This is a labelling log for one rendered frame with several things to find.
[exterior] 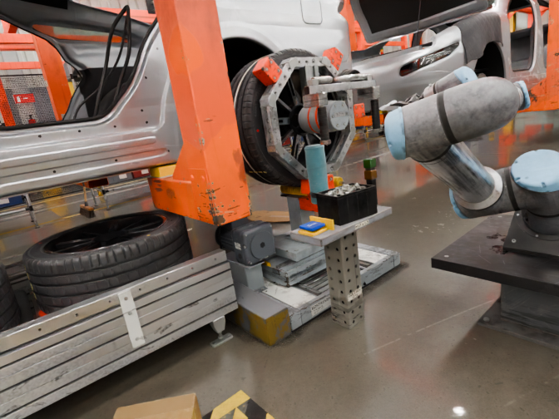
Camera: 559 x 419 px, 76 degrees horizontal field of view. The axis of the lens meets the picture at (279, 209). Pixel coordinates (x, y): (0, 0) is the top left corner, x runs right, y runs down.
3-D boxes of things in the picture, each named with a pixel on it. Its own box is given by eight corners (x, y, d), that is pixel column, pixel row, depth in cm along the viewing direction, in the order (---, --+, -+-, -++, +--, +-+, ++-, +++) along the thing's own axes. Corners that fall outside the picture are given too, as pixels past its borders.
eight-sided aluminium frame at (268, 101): (349, 164, 196) (339, 57, 183) (358, 164, 191) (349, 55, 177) (272, 187, 165) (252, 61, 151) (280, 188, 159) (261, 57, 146)
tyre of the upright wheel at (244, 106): (333, 106, 219) (255, 29, 179) (364, 102, 201) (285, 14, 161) (291, 204, 207) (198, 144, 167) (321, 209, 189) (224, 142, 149)
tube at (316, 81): (311, 90, 165) (308, 65, 162) (343, 83, 150) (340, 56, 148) (281, 93, 155) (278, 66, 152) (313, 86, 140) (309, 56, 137)
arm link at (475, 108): (506, 63, 65) (524, 75, 117) (435, 91, 73) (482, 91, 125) (522, 125, 66) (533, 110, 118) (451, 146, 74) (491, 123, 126)
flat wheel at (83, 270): (140, 246, 210) (130, 207, 204) (223, 258, 173) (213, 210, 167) (12, 302, 158) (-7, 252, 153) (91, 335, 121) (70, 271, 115)
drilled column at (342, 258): (347, 311, 162) (338, 223, 151) (365, 318, 154) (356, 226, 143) (332, 321, 156) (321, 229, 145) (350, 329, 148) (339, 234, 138)
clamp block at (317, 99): (312, 107, 149) (311, 94, 148) (328, 105, 142) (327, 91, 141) (304, 108, 146) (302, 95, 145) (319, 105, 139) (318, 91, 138)
